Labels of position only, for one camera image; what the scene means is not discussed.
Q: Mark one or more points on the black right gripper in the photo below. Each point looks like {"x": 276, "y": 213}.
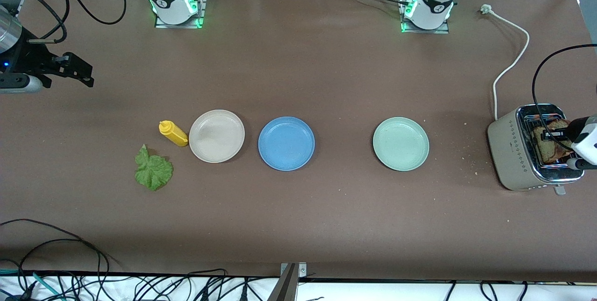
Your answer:
{"x": 33, "y": 57}

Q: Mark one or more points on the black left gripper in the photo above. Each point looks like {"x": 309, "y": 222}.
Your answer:
{"x": 556, "y": 135}

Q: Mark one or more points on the brown bread slice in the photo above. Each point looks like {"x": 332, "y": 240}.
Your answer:
{"x": 543, "y": 150}
{"x": 557, "y": 125}

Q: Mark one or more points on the yellow mustard squeeze bottle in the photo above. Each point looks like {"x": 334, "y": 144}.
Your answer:
{"x": 176, "y": 136}

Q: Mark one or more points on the green lettuce leaf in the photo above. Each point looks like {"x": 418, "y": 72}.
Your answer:
{"x": 154, "y": 172}

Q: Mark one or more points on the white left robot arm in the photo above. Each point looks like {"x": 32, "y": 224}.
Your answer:
{"x": 588, "y": 135}

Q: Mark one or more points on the pale green round plate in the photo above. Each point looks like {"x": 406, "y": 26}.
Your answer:
{"x": 401, "y": 143}

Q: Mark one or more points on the beige round plate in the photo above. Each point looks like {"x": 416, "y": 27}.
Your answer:
{"x": 217, "y": 136}

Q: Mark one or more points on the blue round plate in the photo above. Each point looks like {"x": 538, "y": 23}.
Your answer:
{"x": 286, "y": 143}

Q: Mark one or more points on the silver beige toaster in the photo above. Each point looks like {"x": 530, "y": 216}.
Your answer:
{"x": 513, "y": 161}

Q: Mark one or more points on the white lower board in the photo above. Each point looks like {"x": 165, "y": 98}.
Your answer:
{"x": 373, "y": 292}

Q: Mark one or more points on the dark slanted metal bar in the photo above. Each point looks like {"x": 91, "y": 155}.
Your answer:
{"x": 285, "y": 289}

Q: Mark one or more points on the right gripper black side bracket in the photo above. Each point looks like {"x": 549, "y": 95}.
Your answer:
{"x": 77, "y": 70}

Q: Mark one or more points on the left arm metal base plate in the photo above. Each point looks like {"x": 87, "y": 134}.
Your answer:
{"x": 438, "y": 31}

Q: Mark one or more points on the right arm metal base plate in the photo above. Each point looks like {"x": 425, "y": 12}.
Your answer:
{"x": 201, "y": 11}

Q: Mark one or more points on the small grey metal bracket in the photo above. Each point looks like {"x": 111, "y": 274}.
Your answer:
{"x": 302, "y": 270}

